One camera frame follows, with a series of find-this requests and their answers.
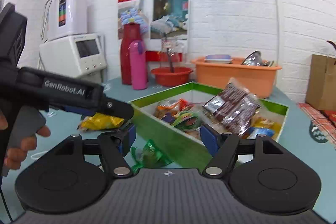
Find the grey purifier hose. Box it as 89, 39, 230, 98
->
40, 0, 52, 44

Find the teal printed tablecloth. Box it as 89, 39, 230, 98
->
0, 77, 336, 222

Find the orange plastic basin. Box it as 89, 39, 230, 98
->
191, 56, 283, 99

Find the white appliance with screen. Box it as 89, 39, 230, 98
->
39, 33, 109, 83

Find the dark brown clear snack packet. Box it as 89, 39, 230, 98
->
202, 78, 262, 137

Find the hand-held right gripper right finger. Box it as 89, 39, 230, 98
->
200, 123, 285, 179

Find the bedding wall poster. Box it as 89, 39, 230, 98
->
117, 0, 191, 54

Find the blue plate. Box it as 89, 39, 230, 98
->
205, 54, 233, 64

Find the red box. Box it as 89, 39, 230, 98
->
146, 51, 163, 63

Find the red plastic basin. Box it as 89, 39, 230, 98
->
151, 67, 194, 87

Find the glass pitcher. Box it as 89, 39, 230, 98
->
159, 39, 184, 74

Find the person's left hand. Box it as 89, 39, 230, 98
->
0, 110, 51, 170

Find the pink bottle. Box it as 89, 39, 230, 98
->
129, 40, 148, 90

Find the white wall pipe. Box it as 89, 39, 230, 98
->
265, 0, 280, 88

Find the plaid cloth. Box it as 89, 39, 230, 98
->
297, 102, 336, 146

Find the large cardboard box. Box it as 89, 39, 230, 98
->
306, 54, 336, 112

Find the red thermos jug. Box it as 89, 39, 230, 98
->
120, 23, 142, 85

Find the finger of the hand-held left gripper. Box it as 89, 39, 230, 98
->
63, 106, 98, 118
97, 97, 134, 120

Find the small green candy packet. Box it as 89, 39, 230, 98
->
130, 139, 174, 171

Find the steel bowl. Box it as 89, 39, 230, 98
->
241, 51, 275, 67

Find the small yellow snack packet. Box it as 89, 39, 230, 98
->
79, 112, 125, 133

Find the white wall water purifier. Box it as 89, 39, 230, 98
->
42, 0, 88, 41

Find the green cardboard box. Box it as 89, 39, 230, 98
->
129, 81, 289, 170

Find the dark dried plant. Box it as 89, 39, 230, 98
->
326, 40, 336, 58

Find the green and red snack packet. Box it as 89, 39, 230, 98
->
172, 110, 203, 131

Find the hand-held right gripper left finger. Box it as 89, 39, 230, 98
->
55, 123, 137, 179

